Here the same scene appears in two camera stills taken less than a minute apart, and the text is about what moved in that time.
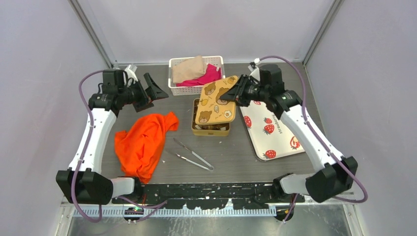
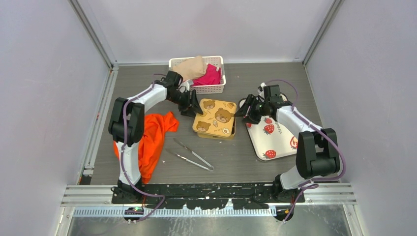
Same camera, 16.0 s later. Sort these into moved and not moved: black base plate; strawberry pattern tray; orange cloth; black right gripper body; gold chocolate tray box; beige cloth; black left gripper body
Moved: black left gripper body; gold chocolate tray box; black right gripper body
Not moved: orange cloth; beige cloth; black base plate; strawberry pattern tray
